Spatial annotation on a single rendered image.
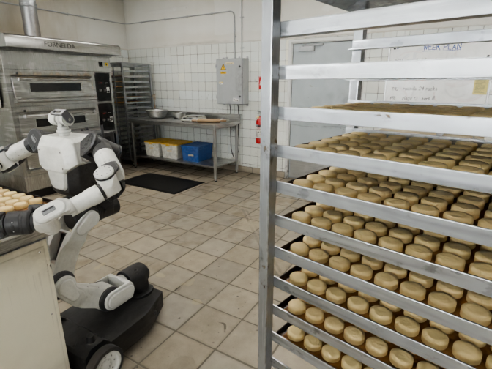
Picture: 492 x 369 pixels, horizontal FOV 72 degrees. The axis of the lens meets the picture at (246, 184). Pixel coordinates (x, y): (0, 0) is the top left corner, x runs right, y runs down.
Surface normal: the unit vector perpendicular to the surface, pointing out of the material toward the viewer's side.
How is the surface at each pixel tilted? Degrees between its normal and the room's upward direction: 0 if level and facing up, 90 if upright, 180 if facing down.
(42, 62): 90
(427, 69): 90
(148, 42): 90
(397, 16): 90
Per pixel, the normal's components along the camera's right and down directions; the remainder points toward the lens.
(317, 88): -0.51, 0.25
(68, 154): 0.26, 0.21
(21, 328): 0.87, 0.14
